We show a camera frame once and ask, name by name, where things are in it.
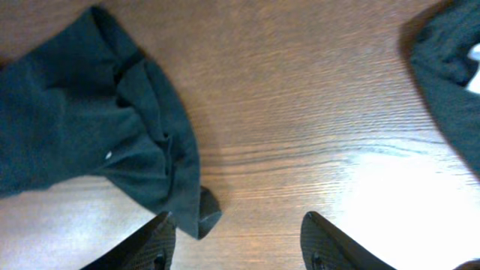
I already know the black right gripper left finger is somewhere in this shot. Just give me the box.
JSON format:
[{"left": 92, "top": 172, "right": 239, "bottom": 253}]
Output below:
[{"left": 82, "top": 212, "right": 176, "bottom": 270}]

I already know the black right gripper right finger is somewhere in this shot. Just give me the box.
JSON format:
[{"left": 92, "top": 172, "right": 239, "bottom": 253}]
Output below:
[{"left": 300, "top": 211, "right": 395, "bottom": 270}]

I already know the dark green t-shirt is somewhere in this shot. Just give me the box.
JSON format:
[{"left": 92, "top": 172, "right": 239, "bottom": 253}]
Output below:
[{"left": 1, "top": 6, "right": 221, "bottom": 239}]

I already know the dark garment under pile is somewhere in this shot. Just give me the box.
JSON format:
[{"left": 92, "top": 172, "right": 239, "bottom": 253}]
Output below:
[{"left": 398, "top": 0, "right": 479, "bottom": 175}]

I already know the white crumpled garment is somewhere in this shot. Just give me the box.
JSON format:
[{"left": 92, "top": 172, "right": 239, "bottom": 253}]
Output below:
[{"left": 464, "top": 43, "right": 480, "bottom": 95}]

